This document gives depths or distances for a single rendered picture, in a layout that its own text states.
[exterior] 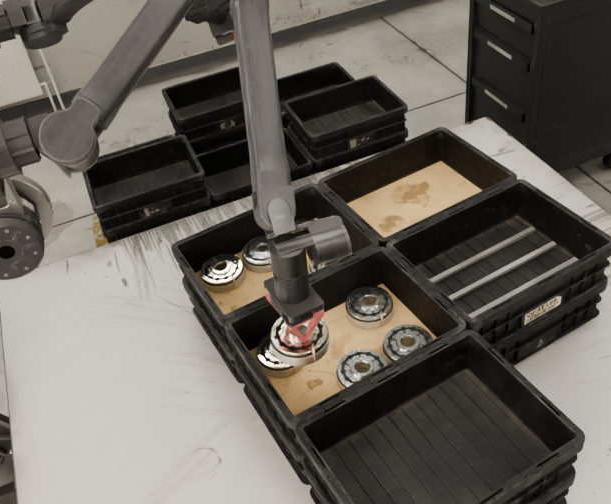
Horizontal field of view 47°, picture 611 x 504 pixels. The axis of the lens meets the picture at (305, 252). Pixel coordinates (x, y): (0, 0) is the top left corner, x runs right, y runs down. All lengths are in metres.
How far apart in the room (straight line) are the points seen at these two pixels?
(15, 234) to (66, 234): 1.99
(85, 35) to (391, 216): 2.88
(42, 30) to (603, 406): 1.37
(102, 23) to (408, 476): 3.48
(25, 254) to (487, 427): 0.95
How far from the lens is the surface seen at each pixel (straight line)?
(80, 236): 3.39
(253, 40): 1.14
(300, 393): 1.43
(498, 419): 1.39
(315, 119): 2.87
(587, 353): 1.69
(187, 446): 1.57
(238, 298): 1.63
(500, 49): 2.94
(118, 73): 1.11
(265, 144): 1.10
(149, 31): 1.13
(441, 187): 1.88
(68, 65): 4.40
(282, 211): 1.07
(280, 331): 1.24
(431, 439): 1.36
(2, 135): 1.09
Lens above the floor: 1.97
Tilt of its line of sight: 42 degrees down
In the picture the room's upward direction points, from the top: 9 degrees counter-clockwise
